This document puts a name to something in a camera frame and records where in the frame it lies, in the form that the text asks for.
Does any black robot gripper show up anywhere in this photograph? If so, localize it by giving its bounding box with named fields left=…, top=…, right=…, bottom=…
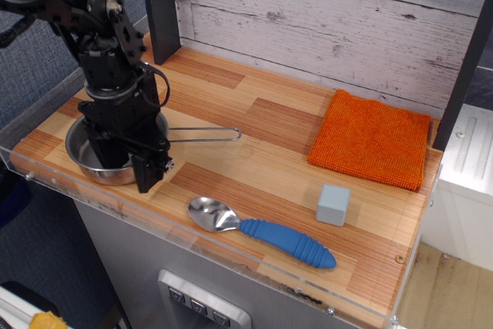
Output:
left=78, top=70, right=172, bottom=193

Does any silver dispenser button panel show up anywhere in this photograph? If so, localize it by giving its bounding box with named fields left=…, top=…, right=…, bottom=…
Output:
left=157, top=269, right=253, bottom=328

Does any grey cube block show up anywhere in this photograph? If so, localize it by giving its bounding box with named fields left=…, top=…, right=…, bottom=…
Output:
left=316, top=184, right=350, bottom=227

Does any dark grey post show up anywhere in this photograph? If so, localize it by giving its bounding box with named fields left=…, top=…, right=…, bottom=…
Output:
left=433, top=0, right=493, bottom=152
left=146, top=0, right=181, bottom=65

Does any clear acrylic table guard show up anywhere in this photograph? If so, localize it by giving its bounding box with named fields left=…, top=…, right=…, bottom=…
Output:
left=0, top=15, right=444, bottom=329

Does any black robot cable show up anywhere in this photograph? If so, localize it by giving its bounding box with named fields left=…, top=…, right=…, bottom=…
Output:
left=136, top=61, right=171, bottom=110

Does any silver steel pan with handle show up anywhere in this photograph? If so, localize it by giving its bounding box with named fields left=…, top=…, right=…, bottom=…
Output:
left=65, top=114, right=242, bottom=186

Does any dark grey left post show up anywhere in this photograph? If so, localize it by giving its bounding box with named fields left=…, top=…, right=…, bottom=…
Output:
left=146, top=0, right=181, bottom=65

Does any spoon with blue handle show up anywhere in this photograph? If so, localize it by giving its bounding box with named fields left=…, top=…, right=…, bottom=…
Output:
left=188, top=196, right=337, bottom=269

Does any yellow and black bag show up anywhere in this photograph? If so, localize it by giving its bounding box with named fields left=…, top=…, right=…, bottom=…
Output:
left=28, top=311, right=69, bottom=329

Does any orange folded cloth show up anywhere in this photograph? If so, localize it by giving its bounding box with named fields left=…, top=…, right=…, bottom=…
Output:
left=307, top=89, right=431, bottom=190

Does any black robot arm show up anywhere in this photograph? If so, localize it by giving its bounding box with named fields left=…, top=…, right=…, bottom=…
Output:
left=1, top=0, right=173, bottom=193

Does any white appliance on right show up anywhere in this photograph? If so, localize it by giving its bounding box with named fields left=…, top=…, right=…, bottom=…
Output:
left=421, top=104, right=492, bottom=270

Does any dark grey right post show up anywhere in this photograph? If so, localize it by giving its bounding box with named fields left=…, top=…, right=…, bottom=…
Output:
left=433, top=0, right=493, bottom=152

